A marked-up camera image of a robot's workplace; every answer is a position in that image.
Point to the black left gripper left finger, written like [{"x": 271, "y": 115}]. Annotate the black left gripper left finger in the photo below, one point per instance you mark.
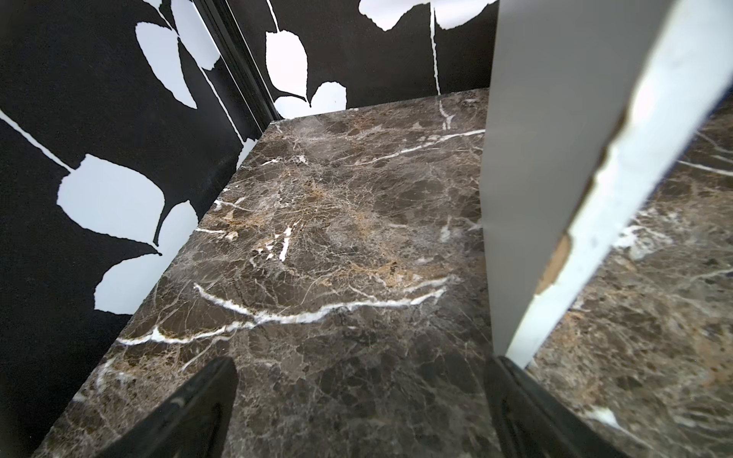
[{"x": 192, "y": 422}]

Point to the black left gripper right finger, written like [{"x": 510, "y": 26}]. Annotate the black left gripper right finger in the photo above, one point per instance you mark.
[{"x": 530, "y": 422}]

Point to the white wooden bookshelf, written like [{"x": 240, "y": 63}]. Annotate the white wooden bookshelf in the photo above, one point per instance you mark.
[{"x": 591, "y": 103}]

